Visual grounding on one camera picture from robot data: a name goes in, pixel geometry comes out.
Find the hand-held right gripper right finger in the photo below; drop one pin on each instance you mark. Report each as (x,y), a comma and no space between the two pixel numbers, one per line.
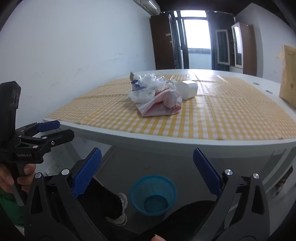
(208,173)

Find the white table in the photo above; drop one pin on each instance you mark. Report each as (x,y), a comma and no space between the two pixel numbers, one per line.
(161,146)

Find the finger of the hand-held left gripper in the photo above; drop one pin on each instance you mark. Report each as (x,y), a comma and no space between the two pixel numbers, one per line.
(49,125)
(62,136)

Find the person's left hand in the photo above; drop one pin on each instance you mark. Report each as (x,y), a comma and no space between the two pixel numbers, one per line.
(5,178)

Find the white left shoe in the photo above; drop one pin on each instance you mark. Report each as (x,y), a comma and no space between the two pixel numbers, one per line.
(121,208)

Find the white paper box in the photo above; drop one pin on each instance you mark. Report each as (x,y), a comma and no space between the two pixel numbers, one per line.
(188,90)

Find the white framed glass door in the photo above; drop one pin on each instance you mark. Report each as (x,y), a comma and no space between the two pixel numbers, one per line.
(222,46)

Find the blue mesh basket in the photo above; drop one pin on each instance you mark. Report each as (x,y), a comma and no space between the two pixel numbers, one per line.
(141,197)

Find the brown wardrobe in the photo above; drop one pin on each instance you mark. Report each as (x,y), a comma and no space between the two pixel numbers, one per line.
(161,41)

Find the person's right hand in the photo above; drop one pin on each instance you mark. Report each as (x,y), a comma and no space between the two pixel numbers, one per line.
(158,238)

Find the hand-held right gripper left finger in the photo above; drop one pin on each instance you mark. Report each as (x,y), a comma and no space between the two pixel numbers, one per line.
(87,171)

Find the balcony glass door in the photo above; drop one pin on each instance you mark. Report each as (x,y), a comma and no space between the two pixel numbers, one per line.
(196,34)

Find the window curtain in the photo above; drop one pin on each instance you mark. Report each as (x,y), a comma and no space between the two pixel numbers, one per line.
(219,20)

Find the clear plastic bag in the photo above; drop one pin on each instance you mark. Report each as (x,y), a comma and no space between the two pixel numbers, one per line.
(150,85)

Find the yellow checked tablecloth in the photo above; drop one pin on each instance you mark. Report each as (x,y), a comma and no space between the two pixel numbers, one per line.
(208,115)

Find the brown cabinet glass doors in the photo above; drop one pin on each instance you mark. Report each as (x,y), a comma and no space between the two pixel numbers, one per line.
(248,48)

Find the clear dark snack wrapper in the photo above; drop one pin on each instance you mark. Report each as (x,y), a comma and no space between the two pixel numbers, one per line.
(132,76)

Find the cardboard box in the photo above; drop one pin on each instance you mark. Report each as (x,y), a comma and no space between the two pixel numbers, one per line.
(289,76)

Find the blue snack wrapper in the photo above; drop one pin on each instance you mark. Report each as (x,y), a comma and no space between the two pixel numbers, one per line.
(137,85)

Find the white red plastic bag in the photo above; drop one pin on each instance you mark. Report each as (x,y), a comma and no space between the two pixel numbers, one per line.
(161,106)

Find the white air conditioner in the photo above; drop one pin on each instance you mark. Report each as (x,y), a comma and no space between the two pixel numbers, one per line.
(150,5)

